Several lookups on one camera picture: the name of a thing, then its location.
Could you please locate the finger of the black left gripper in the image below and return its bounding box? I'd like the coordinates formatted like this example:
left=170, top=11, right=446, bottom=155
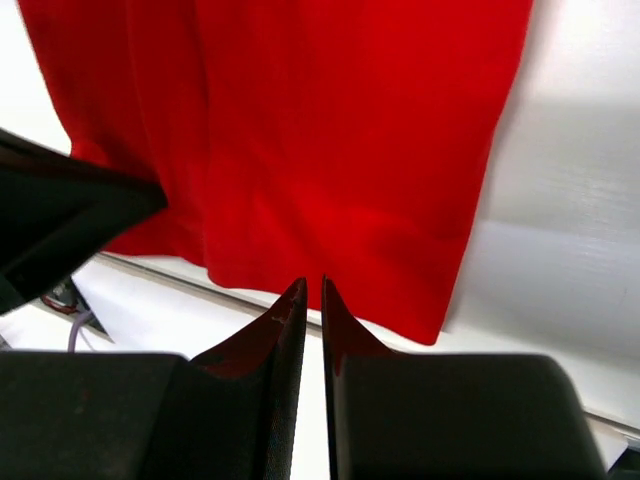
left=1, top=131, right=167, bottom=313

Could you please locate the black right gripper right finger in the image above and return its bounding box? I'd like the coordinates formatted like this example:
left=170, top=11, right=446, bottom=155
left=322, top=280, right=606, bottom=479

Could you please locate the red t shirt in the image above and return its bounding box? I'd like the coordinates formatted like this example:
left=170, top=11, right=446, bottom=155
left=19, top=1, right=532, bottom=345

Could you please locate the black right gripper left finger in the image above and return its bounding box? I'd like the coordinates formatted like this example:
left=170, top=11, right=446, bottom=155
left=1, top=279, right=306, bottom=479

